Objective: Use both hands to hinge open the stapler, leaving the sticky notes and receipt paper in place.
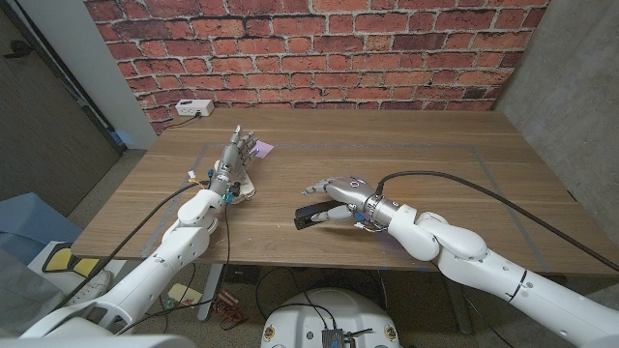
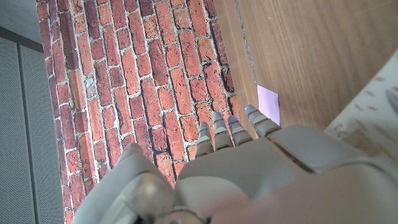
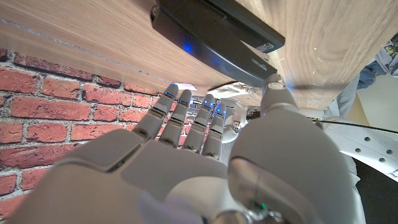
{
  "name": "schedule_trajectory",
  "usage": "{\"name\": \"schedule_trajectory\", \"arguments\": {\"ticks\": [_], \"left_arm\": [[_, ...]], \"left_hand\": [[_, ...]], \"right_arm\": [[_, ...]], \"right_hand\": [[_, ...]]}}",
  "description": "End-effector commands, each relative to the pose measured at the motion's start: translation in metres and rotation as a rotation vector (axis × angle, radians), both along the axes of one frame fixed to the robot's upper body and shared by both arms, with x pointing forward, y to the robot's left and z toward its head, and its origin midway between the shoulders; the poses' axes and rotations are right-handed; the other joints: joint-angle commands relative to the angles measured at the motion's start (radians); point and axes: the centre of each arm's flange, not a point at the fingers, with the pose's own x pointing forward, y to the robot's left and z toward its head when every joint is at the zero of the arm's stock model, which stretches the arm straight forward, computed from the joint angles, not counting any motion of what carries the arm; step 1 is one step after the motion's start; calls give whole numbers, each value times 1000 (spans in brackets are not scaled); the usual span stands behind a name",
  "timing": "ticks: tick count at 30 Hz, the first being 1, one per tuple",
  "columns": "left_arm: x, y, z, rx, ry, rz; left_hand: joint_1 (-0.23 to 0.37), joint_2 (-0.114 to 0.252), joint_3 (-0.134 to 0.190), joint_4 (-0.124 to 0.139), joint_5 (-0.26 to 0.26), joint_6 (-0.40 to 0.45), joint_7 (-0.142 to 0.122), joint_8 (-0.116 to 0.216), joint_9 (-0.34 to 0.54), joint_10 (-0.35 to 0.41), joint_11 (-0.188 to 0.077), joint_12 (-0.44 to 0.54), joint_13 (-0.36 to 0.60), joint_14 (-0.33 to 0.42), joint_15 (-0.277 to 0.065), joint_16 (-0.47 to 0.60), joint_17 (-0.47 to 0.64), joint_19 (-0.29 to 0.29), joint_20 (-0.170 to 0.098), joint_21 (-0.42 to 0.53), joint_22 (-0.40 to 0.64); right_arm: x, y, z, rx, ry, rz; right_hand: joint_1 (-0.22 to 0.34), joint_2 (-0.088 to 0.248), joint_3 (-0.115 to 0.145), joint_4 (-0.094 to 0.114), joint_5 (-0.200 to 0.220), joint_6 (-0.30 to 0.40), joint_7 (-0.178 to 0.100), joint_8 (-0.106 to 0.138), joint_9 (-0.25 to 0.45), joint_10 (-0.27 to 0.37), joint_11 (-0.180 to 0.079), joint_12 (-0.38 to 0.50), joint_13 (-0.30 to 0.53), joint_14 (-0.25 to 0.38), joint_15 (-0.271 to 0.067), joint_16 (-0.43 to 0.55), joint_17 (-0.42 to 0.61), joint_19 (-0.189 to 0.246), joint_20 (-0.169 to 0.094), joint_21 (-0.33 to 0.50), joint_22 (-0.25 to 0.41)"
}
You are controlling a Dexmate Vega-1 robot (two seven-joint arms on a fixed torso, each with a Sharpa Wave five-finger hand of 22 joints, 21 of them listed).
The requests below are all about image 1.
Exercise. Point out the blue seat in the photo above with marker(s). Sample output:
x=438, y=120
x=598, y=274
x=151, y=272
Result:
x=29, y=224

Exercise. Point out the person in grey clothes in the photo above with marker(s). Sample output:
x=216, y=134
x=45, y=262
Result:
x=24, y=295

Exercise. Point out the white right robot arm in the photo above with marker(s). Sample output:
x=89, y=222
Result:
x=483, y=270

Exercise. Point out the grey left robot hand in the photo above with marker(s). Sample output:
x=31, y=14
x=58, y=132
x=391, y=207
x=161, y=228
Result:
x=231, y=159

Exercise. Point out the red brick printed backdrop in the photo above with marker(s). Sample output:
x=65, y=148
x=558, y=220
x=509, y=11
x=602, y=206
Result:
x=314, y=53

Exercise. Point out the grey table leg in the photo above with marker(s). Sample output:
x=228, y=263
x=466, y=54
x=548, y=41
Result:
x=462, y=314
x=209, y=295

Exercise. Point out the small purple sticky note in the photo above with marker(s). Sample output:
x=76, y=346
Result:
x=265, y=149

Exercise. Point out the white shoe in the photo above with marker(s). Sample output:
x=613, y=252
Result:
x=89, y=289

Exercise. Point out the white power strip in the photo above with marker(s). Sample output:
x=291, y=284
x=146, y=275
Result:
x=194, y=107

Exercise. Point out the black stapler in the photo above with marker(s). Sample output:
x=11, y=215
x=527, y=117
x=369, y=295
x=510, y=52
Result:
x=303, y=220

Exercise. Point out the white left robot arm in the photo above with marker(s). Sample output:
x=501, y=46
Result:
x=179, y=241

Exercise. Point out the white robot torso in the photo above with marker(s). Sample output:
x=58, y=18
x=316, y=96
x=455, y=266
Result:
x=300, y=319

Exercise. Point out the black box under table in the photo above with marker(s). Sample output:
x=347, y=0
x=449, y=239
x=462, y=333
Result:
x=242, y=275

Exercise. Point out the yellow paper sheet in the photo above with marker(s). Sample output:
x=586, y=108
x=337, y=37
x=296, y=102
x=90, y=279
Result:
x=185, y=295

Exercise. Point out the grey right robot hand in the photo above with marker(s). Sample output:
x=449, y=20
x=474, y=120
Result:
x=353, y=191

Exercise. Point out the yellow and black floor pad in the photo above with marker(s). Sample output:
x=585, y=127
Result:
x=60, y=260

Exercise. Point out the grey device on torso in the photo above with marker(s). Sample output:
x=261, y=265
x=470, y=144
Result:
x=333, y=338

